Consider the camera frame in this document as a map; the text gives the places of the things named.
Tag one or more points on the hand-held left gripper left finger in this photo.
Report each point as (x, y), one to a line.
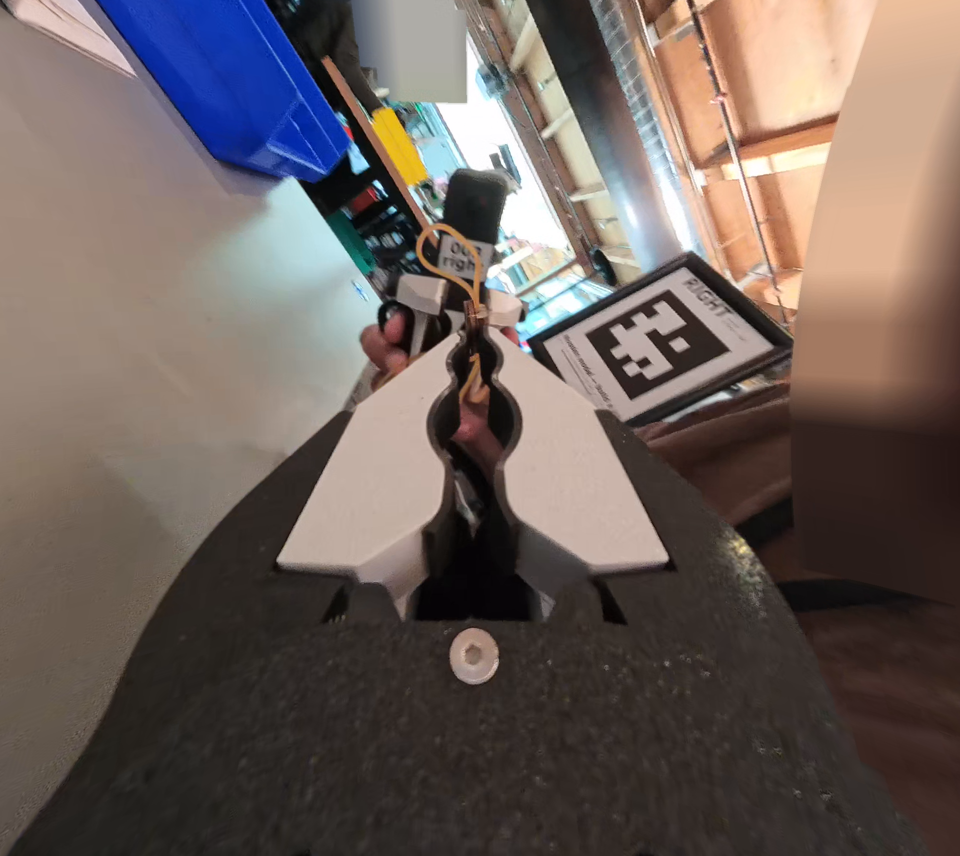
(360, 496)

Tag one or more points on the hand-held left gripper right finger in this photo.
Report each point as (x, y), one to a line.
(577, 496)

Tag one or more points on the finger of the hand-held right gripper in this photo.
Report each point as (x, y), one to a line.
(424, 290)
(506, 307)

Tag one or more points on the small wooden model part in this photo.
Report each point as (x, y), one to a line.
(474, 320)

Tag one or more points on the tan rubber band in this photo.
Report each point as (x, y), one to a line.
(469, 387)

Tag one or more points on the person's right hand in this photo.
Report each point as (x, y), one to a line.
(386, 357)

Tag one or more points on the green storage crate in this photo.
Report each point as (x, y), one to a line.
(349, 241)

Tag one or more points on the yellow plastic bin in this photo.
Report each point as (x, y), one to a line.
(397, 148)

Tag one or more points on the red box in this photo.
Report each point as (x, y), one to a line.
(364, 200)

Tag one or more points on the person's brown shirt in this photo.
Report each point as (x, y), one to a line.
(712, 459)

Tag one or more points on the framed black-white marker sign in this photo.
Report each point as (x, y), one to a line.
(660, 346)

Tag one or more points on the wooden workbench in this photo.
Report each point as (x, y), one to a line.
(349, 100)

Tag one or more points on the black ceiling pipe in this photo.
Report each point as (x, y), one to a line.
(570, 61)

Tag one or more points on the black steel rod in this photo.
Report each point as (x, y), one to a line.
(720, 99)

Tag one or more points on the blue plastic bin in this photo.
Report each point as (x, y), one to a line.
(187, 24)

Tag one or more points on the white instruction booklet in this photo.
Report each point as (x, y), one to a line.
(60, 16)

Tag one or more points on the silver ventilation duct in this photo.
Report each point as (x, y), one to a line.
(637, 106)

